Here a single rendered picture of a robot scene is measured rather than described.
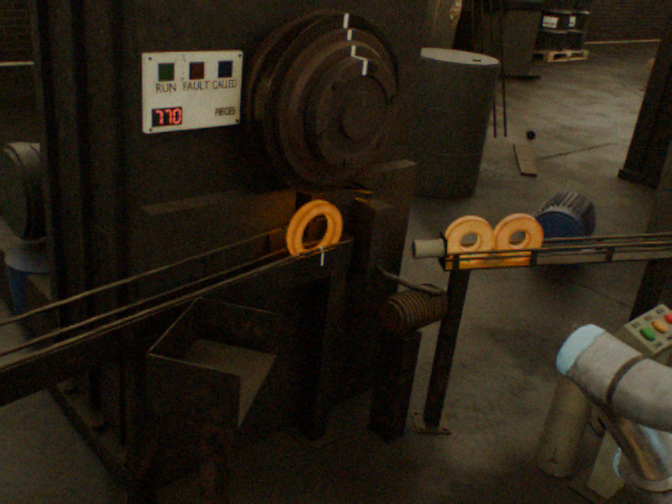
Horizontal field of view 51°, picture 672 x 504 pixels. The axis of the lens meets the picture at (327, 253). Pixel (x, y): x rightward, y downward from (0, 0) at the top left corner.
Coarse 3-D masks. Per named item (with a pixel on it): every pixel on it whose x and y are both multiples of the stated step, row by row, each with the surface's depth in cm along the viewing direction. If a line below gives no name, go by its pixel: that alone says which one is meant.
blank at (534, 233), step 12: (516, 216) 215; (528, 216) 216; (504, 228) 215; (516, 228) 215; (528, 228) 216; (540, 228) 216; (504, 240) 217; (528, 240) 218; (540, 240) 218; (516, 252) 219; (528, 252) 219
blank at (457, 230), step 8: (472, 216) 215; (456, 224) 213; (464, 224) 213; (472, 224) 213; (480, 224) 213; (448, 232) 214; (456, 232) 214; (464, 232) 214; (480, 232) 215; (488, 232) 215; (448, 240) 215; (456, 240) 215; (480, 240) 216; (488, 240) 216; (448, 248) 216; (456, 248) 216; (464, 248) 219; (472, 248) 219; (480, 248) 217; (488, 248) 217; (464, 256) 218; (472, 256) 218; (480, 256) 218
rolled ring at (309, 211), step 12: (312, 204) 194; (324, 204) 195; (300, 216) 192; (312, 216) 194; (336, 216) 200; (288, 228) 194; (300, 228) 193; (336, 228) 202; (288, 240) 194; (300, 240) 195; (324, 240) 204; (336, 240) 204
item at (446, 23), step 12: (432, 0) 581; (444, 0) 565; (456, 0) 573; (432, 12) 583; (444, 12) 570; (456, 12) 577; (432, 24) 586; (444, 24) 576; (456, 24) 583; (432, 36) 573; (444, 36) 581; (444, 48) 587
